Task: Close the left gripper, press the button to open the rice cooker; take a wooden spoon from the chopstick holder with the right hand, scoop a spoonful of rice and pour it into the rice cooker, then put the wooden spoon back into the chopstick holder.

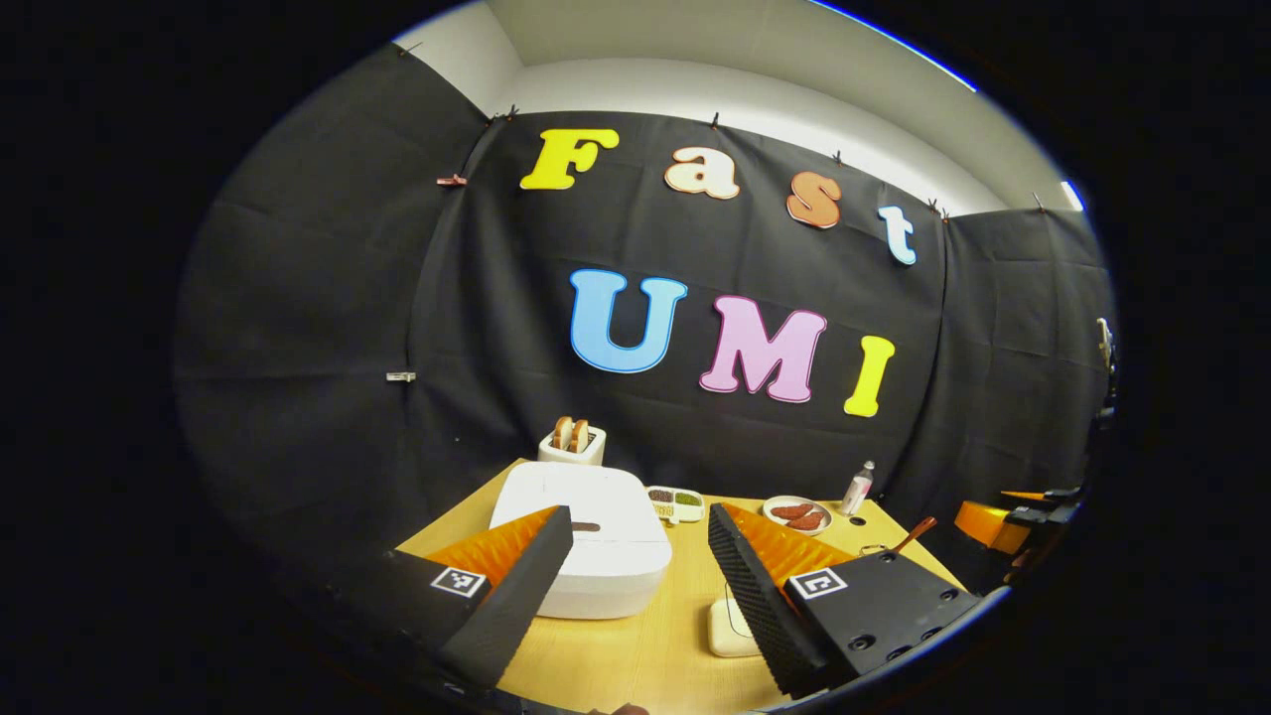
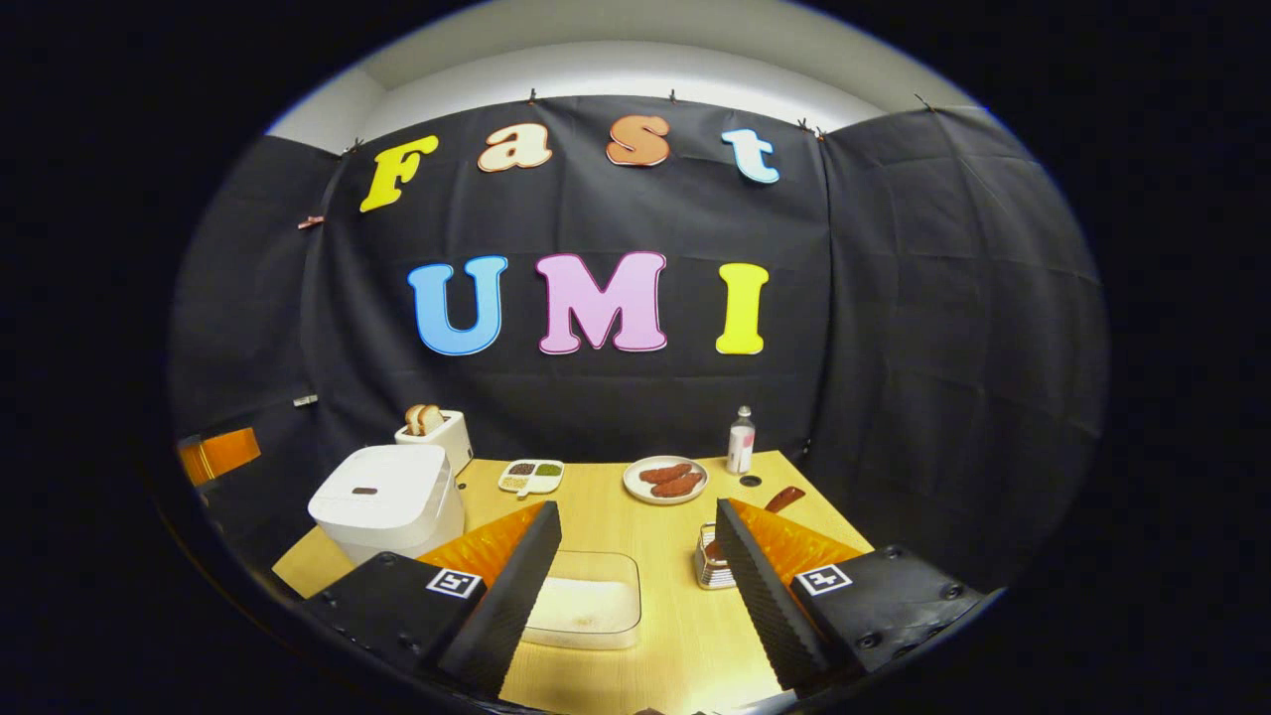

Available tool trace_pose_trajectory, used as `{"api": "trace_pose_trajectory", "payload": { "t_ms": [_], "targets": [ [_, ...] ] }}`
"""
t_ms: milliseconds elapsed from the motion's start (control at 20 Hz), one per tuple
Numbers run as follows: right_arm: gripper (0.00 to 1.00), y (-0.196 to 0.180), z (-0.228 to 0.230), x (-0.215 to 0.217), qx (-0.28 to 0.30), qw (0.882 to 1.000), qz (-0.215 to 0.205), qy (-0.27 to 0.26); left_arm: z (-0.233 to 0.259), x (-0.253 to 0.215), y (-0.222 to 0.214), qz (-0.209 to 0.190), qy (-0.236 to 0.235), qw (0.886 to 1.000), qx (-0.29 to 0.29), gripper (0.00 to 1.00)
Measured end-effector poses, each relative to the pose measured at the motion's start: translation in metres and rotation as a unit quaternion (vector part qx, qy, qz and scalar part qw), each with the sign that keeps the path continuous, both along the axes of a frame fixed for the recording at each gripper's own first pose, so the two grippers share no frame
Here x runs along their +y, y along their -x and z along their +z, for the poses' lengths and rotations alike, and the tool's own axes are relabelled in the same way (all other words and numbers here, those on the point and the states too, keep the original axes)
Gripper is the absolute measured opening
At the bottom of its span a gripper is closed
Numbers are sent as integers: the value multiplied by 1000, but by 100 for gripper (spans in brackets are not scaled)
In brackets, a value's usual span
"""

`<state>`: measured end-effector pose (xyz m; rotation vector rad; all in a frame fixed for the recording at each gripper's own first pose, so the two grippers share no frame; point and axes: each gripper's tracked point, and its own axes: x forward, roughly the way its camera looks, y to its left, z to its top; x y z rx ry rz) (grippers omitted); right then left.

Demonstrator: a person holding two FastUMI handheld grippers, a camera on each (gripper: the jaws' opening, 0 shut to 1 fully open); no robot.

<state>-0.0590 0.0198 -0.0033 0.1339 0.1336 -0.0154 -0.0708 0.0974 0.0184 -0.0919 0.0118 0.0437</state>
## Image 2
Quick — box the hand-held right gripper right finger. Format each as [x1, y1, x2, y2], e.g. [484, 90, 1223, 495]
[713, 498, 984, 691]

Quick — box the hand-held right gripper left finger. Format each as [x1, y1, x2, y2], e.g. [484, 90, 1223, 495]
[301, 500, 564, 699]

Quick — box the metal wire chopstick holder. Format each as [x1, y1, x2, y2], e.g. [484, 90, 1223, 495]
[693, 523, 736, 591]

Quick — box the white tray of rice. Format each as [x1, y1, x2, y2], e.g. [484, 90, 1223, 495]
[521, 549, 642, 651]

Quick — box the brown wooden spoon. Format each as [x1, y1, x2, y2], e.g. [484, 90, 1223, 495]
[705, 486, 806, 557]

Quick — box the white rice cooker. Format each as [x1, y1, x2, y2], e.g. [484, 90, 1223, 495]
[308, 444, 466, 567]

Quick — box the white divided grain dish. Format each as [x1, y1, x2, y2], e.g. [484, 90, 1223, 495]
[496, 459, 565, 498]

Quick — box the clear bottle with pink label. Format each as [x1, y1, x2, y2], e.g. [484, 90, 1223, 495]
[726, 405, 757, 476]

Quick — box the white toaster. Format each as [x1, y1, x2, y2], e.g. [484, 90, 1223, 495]
[394, 410, 475, 476]

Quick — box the white round plate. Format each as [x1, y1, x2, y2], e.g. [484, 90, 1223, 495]
[623, 455, 710, 506]

